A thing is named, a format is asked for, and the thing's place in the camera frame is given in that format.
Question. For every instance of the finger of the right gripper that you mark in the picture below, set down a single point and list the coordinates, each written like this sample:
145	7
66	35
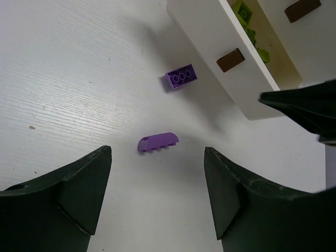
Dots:
312	107

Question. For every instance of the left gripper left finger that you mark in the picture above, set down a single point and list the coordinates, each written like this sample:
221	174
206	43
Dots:
58	211

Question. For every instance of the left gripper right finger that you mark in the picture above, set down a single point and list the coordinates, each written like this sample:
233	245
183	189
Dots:
252	213

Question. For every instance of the lime long lego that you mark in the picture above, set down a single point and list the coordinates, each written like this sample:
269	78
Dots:
251	35
264	55

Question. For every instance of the purple rounded lego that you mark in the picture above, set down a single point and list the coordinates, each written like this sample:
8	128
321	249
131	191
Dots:
157	142

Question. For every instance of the white drawer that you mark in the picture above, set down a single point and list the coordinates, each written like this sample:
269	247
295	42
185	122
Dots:
221	42

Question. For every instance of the purple rectangular lego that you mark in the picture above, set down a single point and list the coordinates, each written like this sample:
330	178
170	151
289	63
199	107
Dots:
181	76

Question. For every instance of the white drawer cabinet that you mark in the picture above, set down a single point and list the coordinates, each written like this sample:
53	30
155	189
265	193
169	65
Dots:
309	42

